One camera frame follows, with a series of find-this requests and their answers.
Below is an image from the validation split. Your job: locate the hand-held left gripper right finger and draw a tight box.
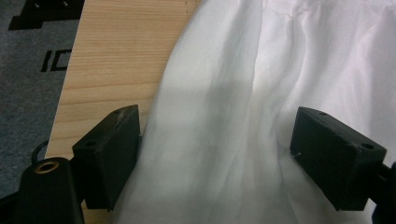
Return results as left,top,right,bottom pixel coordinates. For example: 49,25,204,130
289,105,388,212

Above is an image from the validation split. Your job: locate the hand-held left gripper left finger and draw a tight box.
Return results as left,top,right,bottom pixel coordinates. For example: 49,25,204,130
72,105,143,213

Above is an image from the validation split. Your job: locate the white cloth garment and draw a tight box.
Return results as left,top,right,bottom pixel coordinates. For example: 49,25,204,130
113,0,396,224

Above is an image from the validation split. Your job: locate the black stand base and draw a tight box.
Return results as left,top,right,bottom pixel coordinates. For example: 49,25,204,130
7,0,86,31

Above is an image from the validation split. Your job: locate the black looped floor cable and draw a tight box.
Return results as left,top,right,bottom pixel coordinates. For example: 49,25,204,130
31,140,50,164

